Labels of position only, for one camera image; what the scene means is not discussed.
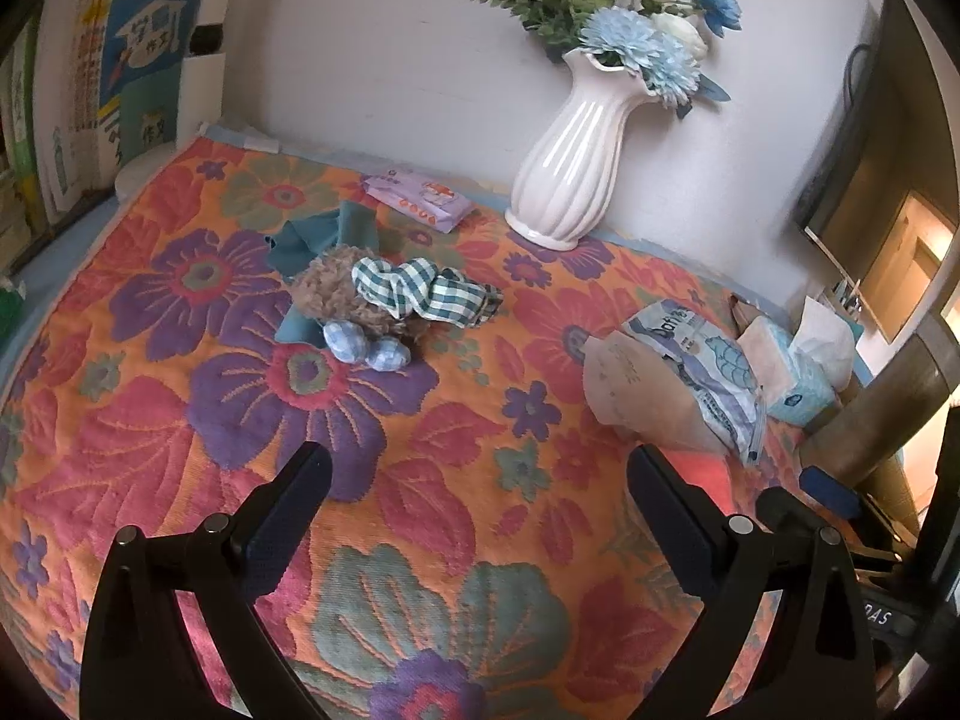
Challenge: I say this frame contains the purple tissue packet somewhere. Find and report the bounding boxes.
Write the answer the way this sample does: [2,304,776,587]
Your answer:
[363,169,473,232]

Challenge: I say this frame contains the translucent white plastic bag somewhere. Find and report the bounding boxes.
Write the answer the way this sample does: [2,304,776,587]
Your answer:
[583,332,729,457]

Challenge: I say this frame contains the blue tissue box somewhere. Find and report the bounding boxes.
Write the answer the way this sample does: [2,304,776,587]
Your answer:
[739,298,856,427]

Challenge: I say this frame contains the black wall television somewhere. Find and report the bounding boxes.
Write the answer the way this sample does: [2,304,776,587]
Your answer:
[796,0,958,341]

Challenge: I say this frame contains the teal cloth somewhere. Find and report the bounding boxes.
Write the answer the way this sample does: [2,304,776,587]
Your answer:
[265,200,379,349]

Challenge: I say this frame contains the white ribbed ceramic vase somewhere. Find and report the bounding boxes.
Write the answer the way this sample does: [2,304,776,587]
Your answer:
[505,49,656,252]

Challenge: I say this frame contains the blue white wipes pouch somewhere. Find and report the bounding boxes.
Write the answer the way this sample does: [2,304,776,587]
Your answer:
[622,299,766,466]

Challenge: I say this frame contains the blue white artificial flowers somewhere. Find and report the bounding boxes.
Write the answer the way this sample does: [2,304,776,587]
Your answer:
[472,0,742,117]

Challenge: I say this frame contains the white box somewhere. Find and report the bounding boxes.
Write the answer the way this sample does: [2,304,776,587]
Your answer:
[176,25,226,148]

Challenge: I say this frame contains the floral orange tablecloth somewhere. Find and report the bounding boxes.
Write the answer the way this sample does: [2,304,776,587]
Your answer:
[0,135,827,720]

